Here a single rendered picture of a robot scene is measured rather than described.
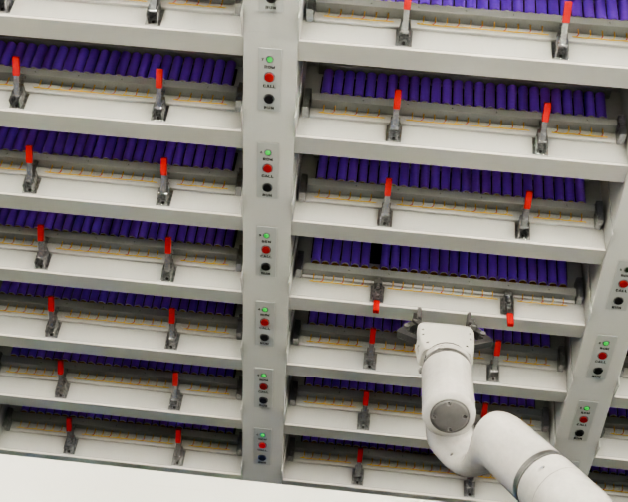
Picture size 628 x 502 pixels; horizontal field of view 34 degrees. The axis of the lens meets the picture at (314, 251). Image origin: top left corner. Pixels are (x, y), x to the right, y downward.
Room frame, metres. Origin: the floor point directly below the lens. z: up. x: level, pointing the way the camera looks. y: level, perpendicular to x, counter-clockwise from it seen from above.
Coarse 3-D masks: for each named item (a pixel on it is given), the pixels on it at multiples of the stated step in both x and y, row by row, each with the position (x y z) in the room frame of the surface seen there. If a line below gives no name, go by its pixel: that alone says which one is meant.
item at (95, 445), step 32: (0, 416) 1.70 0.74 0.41; (32, 416) 1.72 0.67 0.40; (64, 416) 1.72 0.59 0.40; (96, 416) 1.73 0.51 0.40; (0, 448) 1.65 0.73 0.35; (32, 448) 1.65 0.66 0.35; (64, 448) 1.64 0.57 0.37; (96, 448) 1.66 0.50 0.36; (128, 448) 1.66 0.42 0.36; (160, 448) 1.67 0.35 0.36; (192, 448) 1.67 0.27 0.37; (224, 448) 1.67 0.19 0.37
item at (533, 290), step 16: (304, 272) 1.65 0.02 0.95; (320, 272) 1.65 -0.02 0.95; (336, 272) 1.64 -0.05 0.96; (352, 272) 1.64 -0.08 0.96; (368, 272) 1.65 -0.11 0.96; (384, 272) 1.65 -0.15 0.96; (400, 272) 1.65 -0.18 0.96; (432, 288) 1.63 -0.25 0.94; (464, 288) 1.63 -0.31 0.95; (480, 288) 1.63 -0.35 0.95; (496, 288) 1.62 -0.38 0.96; (512, 288) 1.62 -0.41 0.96; (528, 288) 1.62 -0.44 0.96; (544, 288) 1.62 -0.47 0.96; (560, 288) 1.63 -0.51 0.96
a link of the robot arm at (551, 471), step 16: (544, 464) 0.93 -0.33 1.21; (560, 464) 0.93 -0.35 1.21; (528, 480) 0.92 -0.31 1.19; (544, 480) 0.91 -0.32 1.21; (560, 480) 0.90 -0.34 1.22; (576, 480) 0.90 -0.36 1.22; (528, 496) 0.90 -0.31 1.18; (544, 496) 0.89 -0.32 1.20; (560, 496) 0.87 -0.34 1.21; (576, 496) 0.87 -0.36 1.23; (592, 496) 0.86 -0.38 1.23; (608, 496) 0.88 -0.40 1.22
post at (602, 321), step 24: (624, 192) 1.56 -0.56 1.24; (624, 216) 1.56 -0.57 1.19; (624, 240) 1.56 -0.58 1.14; (600, 288) 1.56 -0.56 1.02; (600, 312) 1.56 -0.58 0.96; (624, 312) 1.56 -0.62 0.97; (624, 336) 1.56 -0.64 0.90; (576, 360) 1.57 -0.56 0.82; (576, 384) 1.56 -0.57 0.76; (600, 384) 1.56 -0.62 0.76; (576, 408) 1.56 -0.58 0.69; (600, 408) 1.56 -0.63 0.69; (600, 432) 1.56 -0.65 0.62; (576, 456) 1.56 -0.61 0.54
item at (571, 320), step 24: (312, 240) 1.74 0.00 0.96; (576, 264) 1.71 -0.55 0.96; (288, 288) 1.59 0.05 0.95; (312, 288) 1.62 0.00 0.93; (336, 288) 1.63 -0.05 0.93; (360, 288) 1.63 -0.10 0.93; (384, 288) 1.63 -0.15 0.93; (408, 288) 1.63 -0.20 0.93; (576, 288) 1.63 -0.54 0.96; (336, 312) 1.61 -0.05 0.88; (360, 312) 1.60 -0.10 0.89; (384, 312) 1.60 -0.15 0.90; (408, 312) 1.59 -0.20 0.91; (432, 312) 1.58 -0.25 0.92; (456, 312) 1.58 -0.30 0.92; (480, 312) 1.58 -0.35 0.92; (528, 312) 1.59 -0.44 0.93; (552, 312) 1.59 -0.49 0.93; (576, 312) 1.59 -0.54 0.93; (576, 336) 1.57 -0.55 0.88
